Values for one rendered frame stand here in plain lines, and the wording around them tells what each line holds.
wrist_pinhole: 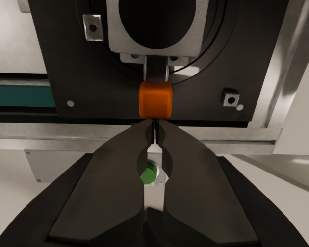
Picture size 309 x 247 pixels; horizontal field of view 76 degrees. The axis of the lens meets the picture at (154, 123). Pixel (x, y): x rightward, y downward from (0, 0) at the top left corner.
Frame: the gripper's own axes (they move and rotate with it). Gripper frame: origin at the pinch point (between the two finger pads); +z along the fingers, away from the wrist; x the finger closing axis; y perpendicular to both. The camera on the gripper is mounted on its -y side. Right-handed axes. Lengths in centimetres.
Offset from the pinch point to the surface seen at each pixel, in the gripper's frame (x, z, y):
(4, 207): -38, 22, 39
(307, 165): 122, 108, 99
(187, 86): 3.5, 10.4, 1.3
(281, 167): 102, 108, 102
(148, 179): -0.7, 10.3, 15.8
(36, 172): -18.2, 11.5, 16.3
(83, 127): -9.5, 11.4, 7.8
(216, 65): 6.4, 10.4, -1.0
